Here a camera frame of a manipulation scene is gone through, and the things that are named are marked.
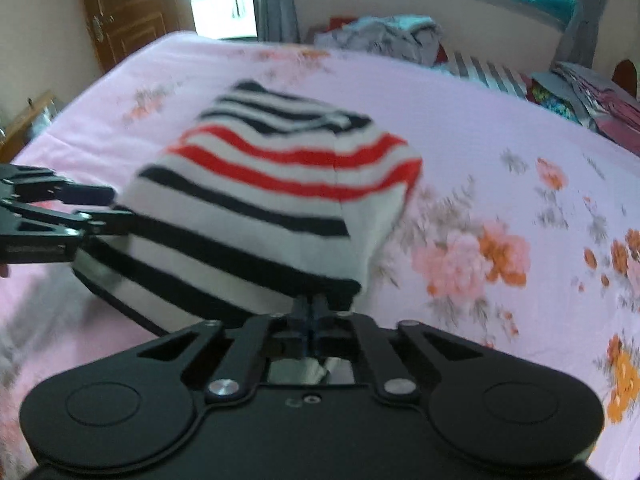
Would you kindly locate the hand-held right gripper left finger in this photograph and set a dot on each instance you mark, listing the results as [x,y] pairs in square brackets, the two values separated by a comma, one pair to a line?
[302,319]

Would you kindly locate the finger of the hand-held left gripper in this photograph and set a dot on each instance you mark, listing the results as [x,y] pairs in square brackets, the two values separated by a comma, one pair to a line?
[100,224]
[75,191]

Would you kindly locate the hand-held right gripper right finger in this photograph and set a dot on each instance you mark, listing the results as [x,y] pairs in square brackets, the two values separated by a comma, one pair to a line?
[321,316]

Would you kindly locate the striped knit sweater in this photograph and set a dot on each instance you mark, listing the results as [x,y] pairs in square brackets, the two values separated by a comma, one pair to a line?
[260,210]

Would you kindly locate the pile of grey clothes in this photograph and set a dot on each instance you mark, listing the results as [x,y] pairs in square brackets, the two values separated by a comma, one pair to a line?
[385,37]

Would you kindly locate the pile of colourful clothes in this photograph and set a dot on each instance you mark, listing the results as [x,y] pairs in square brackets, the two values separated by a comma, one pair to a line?
[590,102]

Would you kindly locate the wooden bedside cabinet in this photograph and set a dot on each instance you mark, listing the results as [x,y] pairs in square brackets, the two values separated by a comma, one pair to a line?
[30,120]

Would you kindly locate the brown wooden door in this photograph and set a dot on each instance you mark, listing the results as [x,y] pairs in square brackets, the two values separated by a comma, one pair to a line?
[132,10]

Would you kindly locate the pink floral bed sheet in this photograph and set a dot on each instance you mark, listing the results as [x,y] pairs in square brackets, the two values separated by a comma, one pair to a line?
[500,170]

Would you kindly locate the grey curtain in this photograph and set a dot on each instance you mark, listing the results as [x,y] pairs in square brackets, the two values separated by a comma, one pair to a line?
[275,0]
[592,10]

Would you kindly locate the grey striped cloth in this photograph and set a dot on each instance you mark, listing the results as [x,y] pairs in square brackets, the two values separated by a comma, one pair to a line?
[487,75]

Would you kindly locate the wooden headboard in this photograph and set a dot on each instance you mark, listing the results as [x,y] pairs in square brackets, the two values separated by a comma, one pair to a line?
[625,77]

